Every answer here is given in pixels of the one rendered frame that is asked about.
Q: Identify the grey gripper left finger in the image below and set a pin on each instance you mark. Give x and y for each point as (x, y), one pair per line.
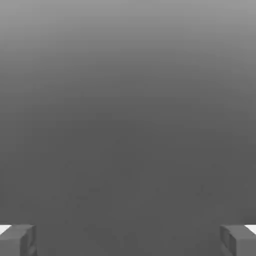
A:
(16, 240)

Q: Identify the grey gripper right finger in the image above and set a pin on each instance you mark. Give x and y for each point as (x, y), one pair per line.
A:
(240, 241)

